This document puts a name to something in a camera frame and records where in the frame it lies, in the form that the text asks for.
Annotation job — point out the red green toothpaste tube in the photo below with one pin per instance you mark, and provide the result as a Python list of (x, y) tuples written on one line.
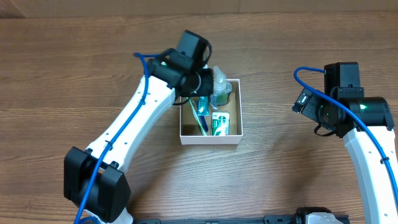
[(203, 106)]

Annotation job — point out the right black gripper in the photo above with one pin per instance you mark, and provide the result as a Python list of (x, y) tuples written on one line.
[(315, 111)]

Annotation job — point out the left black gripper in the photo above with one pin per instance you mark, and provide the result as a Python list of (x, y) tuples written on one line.
[(204, 82)]

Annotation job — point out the blue disposable razor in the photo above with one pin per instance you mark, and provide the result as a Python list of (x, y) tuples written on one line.
[(204, 124)]

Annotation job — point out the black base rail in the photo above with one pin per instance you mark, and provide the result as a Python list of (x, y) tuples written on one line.
[(267, 219)]

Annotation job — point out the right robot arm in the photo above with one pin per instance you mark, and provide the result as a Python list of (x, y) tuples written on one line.
[(366, 127)]

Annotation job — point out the green white toothbrush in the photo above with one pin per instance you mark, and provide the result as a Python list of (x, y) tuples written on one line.
[(202, 130)]

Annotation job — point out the clear soap pump bottle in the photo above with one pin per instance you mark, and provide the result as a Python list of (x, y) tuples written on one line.
[(221, 88)]

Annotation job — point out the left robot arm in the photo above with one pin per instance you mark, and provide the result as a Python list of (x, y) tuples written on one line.
[(94, 178)]

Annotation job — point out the white cardboard box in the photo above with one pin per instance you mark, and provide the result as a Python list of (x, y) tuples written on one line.
[(190, 133)]

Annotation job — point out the green white packet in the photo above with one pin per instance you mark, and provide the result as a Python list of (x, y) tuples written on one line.
[(220, 121)]

